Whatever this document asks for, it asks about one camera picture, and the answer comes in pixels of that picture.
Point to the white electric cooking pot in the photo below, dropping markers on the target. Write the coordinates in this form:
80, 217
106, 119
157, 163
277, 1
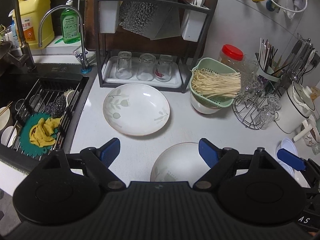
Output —
296, 106

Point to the green dish soap bottle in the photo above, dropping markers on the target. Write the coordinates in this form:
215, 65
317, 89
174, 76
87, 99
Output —
69, 26

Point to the chrome curved faucet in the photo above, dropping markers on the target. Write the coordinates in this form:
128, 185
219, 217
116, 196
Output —
86, 68

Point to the green chopstick holder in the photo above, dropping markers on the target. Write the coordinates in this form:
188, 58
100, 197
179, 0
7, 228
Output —
267, 74

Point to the clear drinking glass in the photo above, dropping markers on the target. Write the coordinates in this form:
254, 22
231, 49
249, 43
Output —
146, 67
124, 65

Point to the white drip tray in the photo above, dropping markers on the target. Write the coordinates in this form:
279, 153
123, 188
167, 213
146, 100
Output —
109, 70

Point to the left clear drinking glass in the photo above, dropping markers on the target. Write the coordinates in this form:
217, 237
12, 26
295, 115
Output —
124, 65

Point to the large floral white plate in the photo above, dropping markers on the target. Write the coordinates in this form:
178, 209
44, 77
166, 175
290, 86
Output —
136, 109

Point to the yellow dish cloth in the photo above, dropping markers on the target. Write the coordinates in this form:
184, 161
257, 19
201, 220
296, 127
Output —
41, 134

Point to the yellow detergent jug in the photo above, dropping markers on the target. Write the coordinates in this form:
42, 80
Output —
32, 12

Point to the lavender plastic bowl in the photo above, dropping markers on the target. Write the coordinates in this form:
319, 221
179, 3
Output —
284, 151

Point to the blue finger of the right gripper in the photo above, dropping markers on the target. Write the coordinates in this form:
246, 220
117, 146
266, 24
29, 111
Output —
308, 168

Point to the embossed metal sheet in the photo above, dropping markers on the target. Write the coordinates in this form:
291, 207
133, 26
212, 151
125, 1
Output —
152, 20

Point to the black metal dish rack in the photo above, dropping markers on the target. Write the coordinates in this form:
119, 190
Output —
184, 63

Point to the white bowl under colander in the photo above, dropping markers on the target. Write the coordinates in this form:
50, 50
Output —
200, 108

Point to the white utensil caddy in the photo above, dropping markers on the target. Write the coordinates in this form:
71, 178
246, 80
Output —
192, 24
108, 16

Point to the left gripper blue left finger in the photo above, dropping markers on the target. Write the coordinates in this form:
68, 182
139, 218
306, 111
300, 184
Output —
98, 160

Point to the wooden cutting board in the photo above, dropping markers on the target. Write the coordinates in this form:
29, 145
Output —
126, 40

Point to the black sink drain rack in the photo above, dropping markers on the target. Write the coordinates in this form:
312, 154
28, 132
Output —
44, 91

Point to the steel wool scrubber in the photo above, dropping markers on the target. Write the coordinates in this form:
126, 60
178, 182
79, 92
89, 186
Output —
57, 108

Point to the wire glass holder stand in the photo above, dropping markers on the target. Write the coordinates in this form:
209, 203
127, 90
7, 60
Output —
257, 105

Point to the right white utensil caddy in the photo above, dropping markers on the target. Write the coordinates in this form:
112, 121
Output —
192, 24

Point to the right glass with red print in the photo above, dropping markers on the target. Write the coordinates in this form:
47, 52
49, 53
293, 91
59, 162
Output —
164, 68

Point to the dark pull-down faucet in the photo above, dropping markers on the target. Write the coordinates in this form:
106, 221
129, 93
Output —
26, 59

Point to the green plastic colander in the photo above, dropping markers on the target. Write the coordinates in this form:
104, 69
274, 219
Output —
219, 68

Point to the middle clear drinking glass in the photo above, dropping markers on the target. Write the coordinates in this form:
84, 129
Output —
146, 67

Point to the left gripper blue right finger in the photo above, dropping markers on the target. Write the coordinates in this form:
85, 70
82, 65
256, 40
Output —
220, 162

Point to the left white utensil caddy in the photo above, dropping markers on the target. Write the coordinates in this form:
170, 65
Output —
108, 16

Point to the pale enoki mushroom bunch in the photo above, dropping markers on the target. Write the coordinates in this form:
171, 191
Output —
209, 84

